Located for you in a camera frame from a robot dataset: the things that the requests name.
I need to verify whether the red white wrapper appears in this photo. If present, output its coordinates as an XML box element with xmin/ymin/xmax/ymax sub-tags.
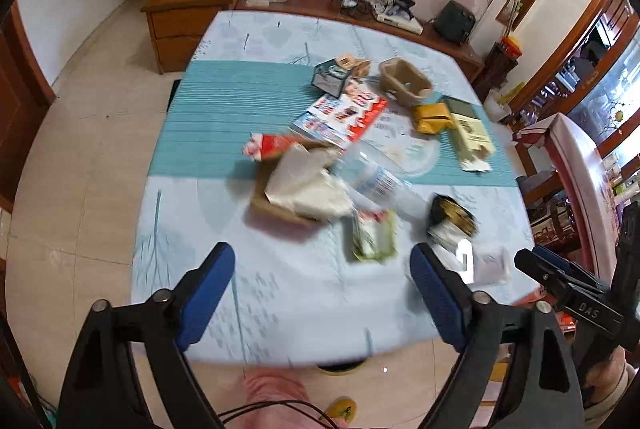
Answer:
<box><xmin>242</xmin><ymin>133</ymin><xmax>301</xmax><ymax>162</ymax></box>

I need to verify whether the brown wooden door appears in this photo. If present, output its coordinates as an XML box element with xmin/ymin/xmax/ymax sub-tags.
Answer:
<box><xmin>0</xmin><ymin>4</ymin><xmax>56</xmax><ymax>212</ymax></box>

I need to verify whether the person's leg in pink trousers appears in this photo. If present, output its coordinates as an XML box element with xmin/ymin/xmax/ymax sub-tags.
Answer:
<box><xmin>242</xmin><ymin>369</ymin><xmax>351</xmax><ymax>429</ymax></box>

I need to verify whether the teal striped table runner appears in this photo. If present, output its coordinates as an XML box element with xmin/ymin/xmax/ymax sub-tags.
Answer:
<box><xmin>147</xmin><ymin>60</ymin><xmax>518</xmax><ymax>187</ymax></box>

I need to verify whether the clear plastic lid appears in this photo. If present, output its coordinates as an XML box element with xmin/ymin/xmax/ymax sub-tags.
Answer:
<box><xmin>370</xmin><ymin>136</ymin><xmax>441</xmax><ymax>180</ymax></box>

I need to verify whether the wooden drawer cabinet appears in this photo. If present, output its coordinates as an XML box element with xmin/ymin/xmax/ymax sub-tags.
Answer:
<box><xmin>141</xmin><ymin>0</ymin><xmax>246</xmax><ymax>74</ymax></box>

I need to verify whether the black cable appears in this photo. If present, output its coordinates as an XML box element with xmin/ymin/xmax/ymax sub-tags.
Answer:
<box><xmin>220</xmin><ymin>401</ymin><xmax>341</xmax><ymax>429</ymax></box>

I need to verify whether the green wipes packet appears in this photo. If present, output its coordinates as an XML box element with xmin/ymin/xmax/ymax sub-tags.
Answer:
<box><xmin>350</xmin><ymin>209</ymin><xmax>398</xmax><ymax>262</ymax></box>

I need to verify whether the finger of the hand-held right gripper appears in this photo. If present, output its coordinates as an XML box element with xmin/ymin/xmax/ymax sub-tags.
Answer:
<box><xmin>531</xmin><ymin>245</ymin><xmax>608</xmax><ymax>291</ymax></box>
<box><xmin>514</xmin><ymin>249</ymin><xmax>623</xmax><ymax>335</ymax></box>

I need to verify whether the black gold jar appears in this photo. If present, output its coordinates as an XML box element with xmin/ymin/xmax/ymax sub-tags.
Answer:
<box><xmin>427</xmin><ymin>194</ymin><xmax>478</xmax><ymax>252</ymax></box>

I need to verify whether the dark green small box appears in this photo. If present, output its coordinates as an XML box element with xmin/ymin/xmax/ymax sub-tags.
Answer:
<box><xmin>311</xmin><ymin>59</ymin><xmax>348</xmax><ymax>98</ymax></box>

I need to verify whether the yellow rimmed trash bin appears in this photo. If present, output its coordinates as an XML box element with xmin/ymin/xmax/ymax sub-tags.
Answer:
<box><xmin>317</xmin><ymin>360</ymin><xmax>366</xmax><ymax>376</ymax></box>

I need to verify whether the long wooden television stand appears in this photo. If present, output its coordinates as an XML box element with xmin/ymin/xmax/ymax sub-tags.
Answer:
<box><xmin>235</xmin><ymin>0</ymin><xmax>483</xmax><ymax>84</ymax></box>

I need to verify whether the red white chocolate box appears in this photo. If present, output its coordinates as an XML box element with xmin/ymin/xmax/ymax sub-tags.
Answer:
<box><xmin>290</xmin><ymin>79</ymin><xmax>390</xmax><ymax>150</ymax></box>

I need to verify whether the yellow foil packet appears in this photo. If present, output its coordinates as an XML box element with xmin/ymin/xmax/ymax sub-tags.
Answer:
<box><xmin>411</xmin><ymin>101</ymin><xmax>453</xmax><ymax>136</ymax></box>

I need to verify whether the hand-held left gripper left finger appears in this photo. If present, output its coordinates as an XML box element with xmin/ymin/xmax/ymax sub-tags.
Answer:
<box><xmin>57</xmin><ymin>241</ymin><xmax>236</xmax><ymax>429</ymax></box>

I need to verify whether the white set-top box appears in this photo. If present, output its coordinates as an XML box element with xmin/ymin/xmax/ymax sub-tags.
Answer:
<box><xmin>375</xmin><ymin>11</ymin><xmax>425</xmax><ymax>34</ymax></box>

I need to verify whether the small cardboard box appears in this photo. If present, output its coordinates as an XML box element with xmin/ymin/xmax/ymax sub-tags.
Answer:
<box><xmin>335</xmin><ymin>54</ymin><xmax>372</xmax><ymax>78</ymax></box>

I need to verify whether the black speaker box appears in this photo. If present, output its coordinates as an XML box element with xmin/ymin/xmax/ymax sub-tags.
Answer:
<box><xmin>432</xmin><ymin>0</ymin><xmax>476</xmax><ymax>44</ymax></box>

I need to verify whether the wooden display cabinet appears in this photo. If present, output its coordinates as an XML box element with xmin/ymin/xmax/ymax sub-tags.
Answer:
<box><xmin>510</xmin><ymin>0</ymin><xmax>640</xmax><ymax>160</ymax></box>

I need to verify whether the flat brown cardboard tray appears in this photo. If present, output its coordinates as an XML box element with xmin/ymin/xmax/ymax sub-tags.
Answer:
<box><xmin>250</xmin><ymin>141</ymin><xmax>346</xmax><ymax>227</ymax></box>

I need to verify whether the crumpled white paper bag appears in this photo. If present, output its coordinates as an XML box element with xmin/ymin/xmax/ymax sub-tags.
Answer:
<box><xmin>263</xmin><ymin>144</ymin><xmax>356</xmax><ymax>222</ymax></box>

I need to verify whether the light blue printed tablecloth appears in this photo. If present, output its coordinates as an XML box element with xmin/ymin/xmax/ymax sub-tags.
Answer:
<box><xmin>131</xmin><ymin>10</ymin><xmax>536</xmax><ymax>367</ymax></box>

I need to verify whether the person's right forearm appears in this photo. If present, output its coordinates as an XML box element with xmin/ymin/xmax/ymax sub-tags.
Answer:
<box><xmin>582</xmin><ymin>349</ymin><xmax>633</xmax><ymax>425</ymax></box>

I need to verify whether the yellow knitted slipper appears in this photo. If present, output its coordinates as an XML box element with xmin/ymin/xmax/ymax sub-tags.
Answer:
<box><xmin>322</xmin><ymin>396</ymin><xmax>358</xmax><ymax>425</ymax></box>

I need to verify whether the pink white chair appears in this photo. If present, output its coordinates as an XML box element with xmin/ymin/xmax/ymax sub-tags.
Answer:
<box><xmin>515</xmin><ymin>113</ymin><xmax>632</xmax><ymax>290</ymax></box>

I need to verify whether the green cream carton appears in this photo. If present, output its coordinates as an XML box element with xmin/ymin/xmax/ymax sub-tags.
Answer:
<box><xmin>442</xmin><ymin>96</ymin><xmax>496</xmax><ymax>172</ymax></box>

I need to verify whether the white small packet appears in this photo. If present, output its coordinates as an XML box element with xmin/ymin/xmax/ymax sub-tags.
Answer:
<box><xmin>445</xmin><ymin>244</ymin><xmax>511</xmax><ymax>286</ymax></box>

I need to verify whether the dark wooden stool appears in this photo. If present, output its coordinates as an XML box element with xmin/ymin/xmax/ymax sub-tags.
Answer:
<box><xmin>474</xmin><ymin>41</ymin><xmax>518</xmax><ymax>100</ymax></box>

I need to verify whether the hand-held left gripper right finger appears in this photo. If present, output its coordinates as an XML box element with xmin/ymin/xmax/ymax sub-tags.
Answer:
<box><xmin>410</xmin><ymin>243</ymin><xmax>586</xmax><ymax>429</ymax></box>

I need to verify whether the clear plastic bottle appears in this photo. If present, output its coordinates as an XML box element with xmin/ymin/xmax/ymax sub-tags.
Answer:
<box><xmin>332</xmin><ymin>149</ymin><xmax>433</xmax><ymax>222</ymax></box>

